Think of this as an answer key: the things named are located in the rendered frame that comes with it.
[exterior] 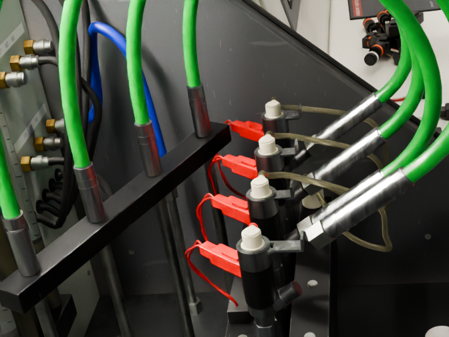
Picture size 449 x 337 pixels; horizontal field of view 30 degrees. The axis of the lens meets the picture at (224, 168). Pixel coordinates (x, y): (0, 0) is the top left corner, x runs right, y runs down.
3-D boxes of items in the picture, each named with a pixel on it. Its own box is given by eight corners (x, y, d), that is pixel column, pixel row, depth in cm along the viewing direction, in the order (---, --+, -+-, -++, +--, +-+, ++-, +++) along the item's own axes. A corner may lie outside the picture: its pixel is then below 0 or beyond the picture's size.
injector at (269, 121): (324, 277, 98) (306, 117, 88) (282, 279, 99) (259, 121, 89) (325, 263, 100) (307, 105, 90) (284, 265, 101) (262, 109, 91)
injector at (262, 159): (323, 322, 91) (303, 154, 81) (277, 324, 92) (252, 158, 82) (323, 306, 93) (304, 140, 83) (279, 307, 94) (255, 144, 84)
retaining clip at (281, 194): (294, 191, 76) (292, 179, 76) (293, 201, 75) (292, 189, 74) (259, 193, 77) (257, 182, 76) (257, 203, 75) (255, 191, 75)
